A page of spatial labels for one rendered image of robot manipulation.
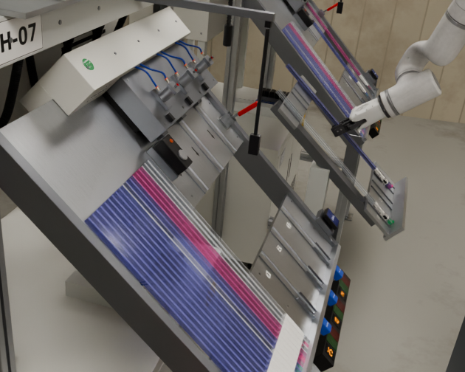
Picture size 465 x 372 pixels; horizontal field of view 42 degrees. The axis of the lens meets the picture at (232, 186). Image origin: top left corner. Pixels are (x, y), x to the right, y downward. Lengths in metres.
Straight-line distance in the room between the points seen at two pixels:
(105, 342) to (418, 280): 1.81
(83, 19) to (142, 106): 0.21
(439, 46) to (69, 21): 1.02
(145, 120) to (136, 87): 0.07
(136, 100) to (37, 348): 0.59
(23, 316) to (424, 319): 1.71
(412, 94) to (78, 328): 1.10
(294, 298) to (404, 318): 1.35
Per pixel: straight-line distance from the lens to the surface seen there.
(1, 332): 1.15
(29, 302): 1.56
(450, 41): 1.71
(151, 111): 1.20
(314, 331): 1.34
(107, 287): 1.00
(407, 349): 2.52
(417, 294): 2.83
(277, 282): 1.33
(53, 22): 1.02
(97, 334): 1.45
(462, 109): 5.00
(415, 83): 1.81
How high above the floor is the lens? 1.59
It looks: 28 degrees down
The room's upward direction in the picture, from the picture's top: 6 degrees clockwise
